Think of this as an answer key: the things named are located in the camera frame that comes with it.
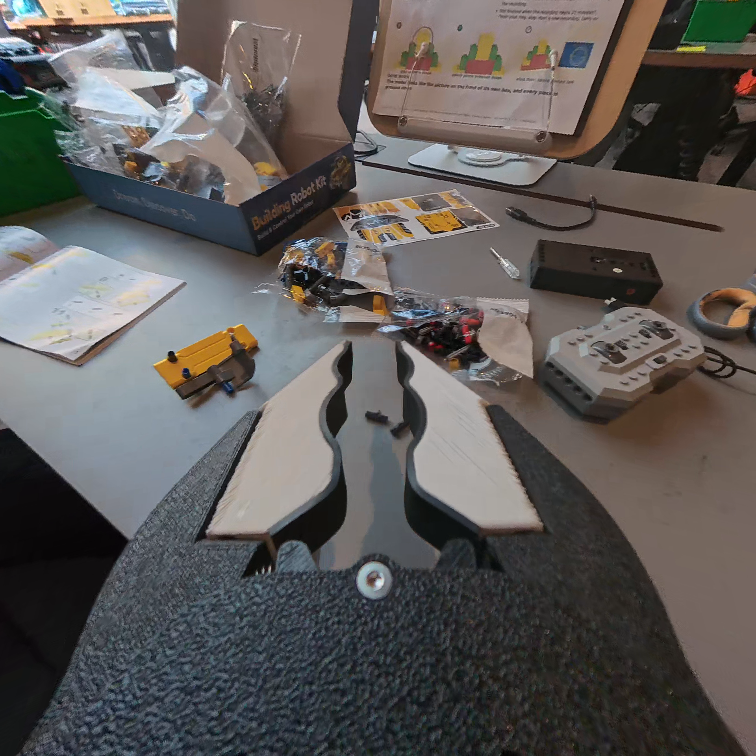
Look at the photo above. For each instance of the green plastic bin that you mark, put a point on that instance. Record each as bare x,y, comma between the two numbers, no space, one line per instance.
29,159

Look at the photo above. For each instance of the blue robot kit box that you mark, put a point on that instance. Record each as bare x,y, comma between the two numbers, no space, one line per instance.
177,209

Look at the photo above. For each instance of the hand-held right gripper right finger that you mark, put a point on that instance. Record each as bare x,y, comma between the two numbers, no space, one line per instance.
460,455

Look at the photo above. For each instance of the printed instruction sheet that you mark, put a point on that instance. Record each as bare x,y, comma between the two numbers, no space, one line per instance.
502,71

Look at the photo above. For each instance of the heap of clear part bags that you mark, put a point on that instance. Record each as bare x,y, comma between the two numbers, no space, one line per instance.
153,130

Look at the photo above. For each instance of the wooden display board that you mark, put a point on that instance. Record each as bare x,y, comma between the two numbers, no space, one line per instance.
602,124

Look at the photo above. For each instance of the yellow grey brick assembly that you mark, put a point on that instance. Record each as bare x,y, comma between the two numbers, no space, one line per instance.
201,357

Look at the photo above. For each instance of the wooden shelf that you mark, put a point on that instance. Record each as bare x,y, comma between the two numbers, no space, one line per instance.
88,17

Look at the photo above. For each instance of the grey hub brick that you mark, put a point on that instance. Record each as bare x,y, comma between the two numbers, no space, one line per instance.
620,366

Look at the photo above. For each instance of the person's black trousers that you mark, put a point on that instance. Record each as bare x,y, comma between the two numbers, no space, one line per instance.
41,561

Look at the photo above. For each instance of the instruction booklet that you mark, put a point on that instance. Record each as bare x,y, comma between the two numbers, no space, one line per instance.
77,295

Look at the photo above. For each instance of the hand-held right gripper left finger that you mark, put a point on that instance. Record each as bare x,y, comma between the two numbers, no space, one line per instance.
283,466

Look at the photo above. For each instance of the bag of yellow bricks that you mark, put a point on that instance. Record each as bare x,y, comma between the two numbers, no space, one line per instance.
331,277

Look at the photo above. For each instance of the clear bag of black parts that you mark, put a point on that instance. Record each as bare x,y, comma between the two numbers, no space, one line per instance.
263,77

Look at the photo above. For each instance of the black battery box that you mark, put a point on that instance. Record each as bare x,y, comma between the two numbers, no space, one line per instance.
590,271

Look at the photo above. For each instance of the yellow grey sticker sheet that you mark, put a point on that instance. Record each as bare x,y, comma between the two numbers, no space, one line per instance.
413,215

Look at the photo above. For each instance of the grey desk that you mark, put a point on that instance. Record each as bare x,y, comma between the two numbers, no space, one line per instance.
147,425

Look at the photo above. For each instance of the black pin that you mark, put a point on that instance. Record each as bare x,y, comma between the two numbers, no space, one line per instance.
376,416
400,428

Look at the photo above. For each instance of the grey yellow scissors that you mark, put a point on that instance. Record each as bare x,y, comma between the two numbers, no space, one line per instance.
720,313

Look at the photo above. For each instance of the bag of black red pins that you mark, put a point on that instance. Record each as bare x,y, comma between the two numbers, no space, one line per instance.
466,331

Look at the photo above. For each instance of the green box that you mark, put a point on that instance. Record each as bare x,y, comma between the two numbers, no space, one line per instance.
720,20

